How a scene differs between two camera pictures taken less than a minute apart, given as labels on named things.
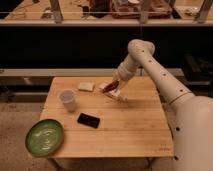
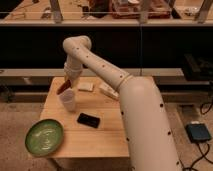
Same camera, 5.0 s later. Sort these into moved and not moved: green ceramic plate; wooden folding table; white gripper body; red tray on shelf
Moved: white gripper body
Not moved: red tray on shelf; green ceramic plate; wooden folding table
